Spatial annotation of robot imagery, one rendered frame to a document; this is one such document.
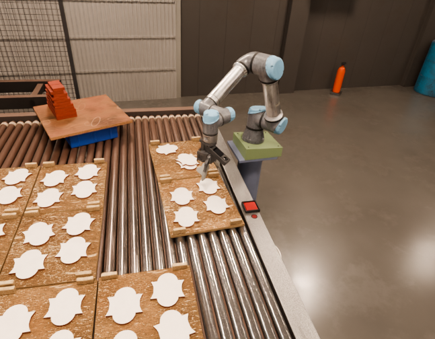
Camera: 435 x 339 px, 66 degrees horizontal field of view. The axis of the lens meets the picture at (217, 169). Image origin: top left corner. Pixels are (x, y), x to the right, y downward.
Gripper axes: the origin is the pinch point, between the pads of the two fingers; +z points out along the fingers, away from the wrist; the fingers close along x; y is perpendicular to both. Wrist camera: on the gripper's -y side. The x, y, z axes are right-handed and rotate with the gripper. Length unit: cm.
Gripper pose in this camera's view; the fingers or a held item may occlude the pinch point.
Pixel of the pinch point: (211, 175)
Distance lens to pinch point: 175.0
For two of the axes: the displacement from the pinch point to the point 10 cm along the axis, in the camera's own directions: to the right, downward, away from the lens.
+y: -8.4, -3.4, 4.2
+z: -0.6, 8.3, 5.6
